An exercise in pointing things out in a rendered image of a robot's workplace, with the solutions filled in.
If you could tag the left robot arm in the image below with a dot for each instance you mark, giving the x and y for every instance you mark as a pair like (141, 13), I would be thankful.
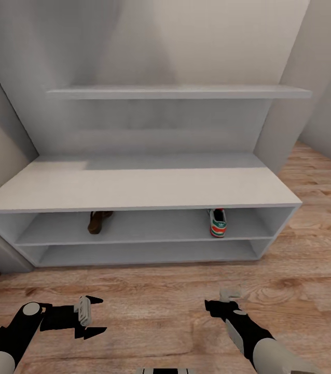
(15, 339)

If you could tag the gym shoe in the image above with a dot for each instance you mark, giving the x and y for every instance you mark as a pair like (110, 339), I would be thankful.
(218, 222)

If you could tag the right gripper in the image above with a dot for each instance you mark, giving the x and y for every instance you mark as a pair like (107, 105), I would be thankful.
(216, 308)

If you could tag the sandal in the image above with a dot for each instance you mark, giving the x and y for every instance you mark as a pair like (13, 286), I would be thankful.
(96, 220)

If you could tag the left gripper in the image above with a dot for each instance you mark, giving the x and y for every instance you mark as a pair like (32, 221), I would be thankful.
(69, 319)

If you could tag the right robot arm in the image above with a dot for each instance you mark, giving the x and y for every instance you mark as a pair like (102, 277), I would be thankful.
(258, 345)

